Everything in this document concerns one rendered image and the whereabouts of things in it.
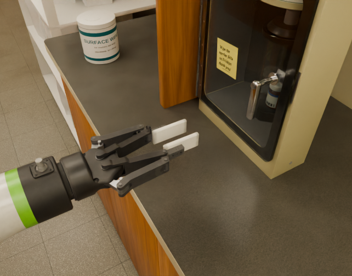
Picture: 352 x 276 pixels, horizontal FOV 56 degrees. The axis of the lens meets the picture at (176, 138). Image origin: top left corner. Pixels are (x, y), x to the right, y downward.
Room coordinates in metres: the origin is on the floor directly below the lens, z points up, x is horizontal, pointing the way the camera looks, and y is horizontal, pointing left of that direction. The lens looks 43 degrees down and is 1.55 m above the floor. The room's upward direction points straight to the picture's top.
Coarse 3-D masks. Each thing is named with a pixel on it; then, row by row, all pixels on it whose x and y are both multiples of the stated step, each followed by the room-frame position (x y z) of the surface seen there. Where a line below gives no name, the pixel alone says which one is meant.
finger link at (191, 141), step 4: (196, 132) 0.44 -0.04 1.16; (188, 136) 0.42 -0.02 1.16; (192, 136) 0.43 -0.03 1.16; (196, 136) 0.43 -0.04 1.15; (176, 140) 0.41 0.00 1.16; (180, 140) 0.42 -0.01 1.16; (184, 140) 0.42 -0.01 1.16; (188, 140) 0.42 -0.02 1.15; (192, 140) 0.43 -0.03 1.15; (196, 140) 0.43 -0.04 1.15; (168, 144) 0.41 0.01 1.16; (172, 144) 0.41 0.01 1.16; (176, 144) 0.41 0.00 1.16; (180, 144) 0.41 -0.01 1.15; (184, 144) 0.42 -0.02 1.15; (188, 144) 0.42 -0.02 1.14; (192, 144) 0.43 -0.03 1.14; (196, 144) 0.43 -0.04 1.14; (164, 148) 0.40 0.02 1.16; (168, 148) 0.40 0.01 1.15; (184, 148) 0.42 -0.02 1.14; (188, 148) 0.42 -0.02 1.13
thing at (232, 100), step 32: (224, 0) 0.70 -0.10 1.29; (256, 0) 0.62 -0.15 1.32; (288, 0) 0.55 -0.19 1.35; (224, 32) 0.69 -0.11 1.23; (256, 32) 0.61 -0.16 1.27; (288, 32) 0.54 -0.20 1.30; (256, 64) 0.59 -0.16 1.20; (288, 64) 0.52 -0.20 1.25; (224, 96) 0.67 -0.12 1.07; (288, 96) 0.51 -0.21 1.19; (256, 128) 0.56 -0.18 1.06
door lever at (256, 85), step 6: (270, 78) 0.54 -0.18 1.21; (276, 78) 0.54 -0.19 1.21; (252, 84) 0.52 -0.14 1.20; (258, 84) 0.52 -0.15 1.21; (264, 84) 0.53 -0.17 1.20; (252, 90) 0.52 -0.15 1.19; (258, 90) 0.52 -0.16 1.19; (252, 96) 0.52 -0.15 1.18; (258, 96) 0.52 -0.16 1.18; (252, 102) 0.52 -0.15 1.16; (252, 108) 0.52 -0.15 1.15; (246, 114) 0.53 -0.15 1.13; (252, 114) 0.52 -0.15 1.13
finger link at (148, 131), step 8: (136, 136) 0.43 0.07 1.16; (144, 136) 0.43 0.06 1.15; (120, 144) 0.41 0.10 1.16; (128, 144) 0.41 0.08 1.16; (136, 144) 0.42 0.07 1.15; (144, 144) 0.43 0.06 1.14; (96, 152) 0.38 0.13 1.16; (104, 152) 0.38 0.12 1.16; (112, 152) 0.39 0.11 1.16; (120, 152) 0.40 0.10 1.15; (128, 152) 0.41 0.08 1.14
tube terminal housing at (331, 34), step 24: (336, 0) 0.52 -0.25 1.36; (336, 24) 0.53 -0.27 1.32; (312, 48) 0.51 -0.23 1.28; (336, 48) 0.54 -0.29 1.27; (312, 72) 0.52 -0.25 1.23; (336, 72) 0.56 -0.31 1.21; (312, 96) 0.53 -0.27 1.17; (216, 120) 0.71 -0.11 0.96; (288, 120) 0.51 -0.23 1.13; (312, 120) 0.55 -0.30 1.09; (240, 144) 0.61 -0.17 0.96; (288, 144) 0.52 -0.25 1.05; (264, 168) 0.53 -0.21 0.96; (288, 168) 0.54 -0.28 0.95
